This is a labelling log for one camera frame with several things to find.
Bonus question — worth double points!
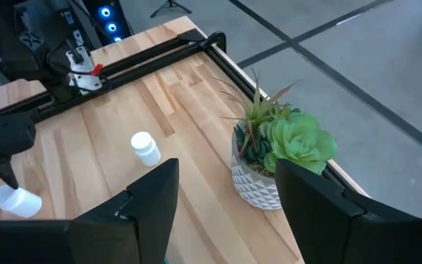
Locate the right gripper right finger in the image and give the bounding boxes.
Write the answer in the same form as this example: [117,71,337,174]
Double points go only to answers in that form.
[275,158,421,264]

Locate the black tripod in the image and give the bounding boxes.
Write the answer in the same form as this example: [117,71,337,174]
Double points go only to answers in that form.
[149,0,193,19]

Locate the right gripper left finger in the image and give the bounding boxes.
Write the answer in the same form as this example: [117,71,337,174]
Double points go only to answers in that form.
[67,158,180,264]

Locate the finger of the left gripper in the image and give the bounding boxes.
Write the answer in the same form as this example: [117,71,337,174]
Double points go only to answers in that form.
[0,155,20,191]

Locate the succulent plant in patterned pot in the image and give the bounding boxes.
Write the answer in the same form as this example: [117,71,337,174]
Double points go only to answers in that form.
[214,67,340,212]

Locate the black computer with blue lights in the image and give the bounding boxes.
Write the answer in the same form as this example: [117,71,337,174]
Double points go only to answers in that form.
[84,0,133,44]

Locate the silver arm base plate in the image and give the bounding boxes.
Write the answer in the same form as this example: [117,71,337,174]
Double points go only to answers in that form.
[65,45,104,92]

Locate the white plastic pill bottle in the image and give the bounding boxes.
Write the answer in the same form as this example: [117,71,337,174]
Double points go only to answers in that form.
[130,131,162,168]
[0,184,43,219]

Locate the black aluminium table frame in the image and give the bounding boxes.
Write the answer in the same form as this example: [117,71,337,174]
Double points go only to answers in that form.
[0,29,347,184]

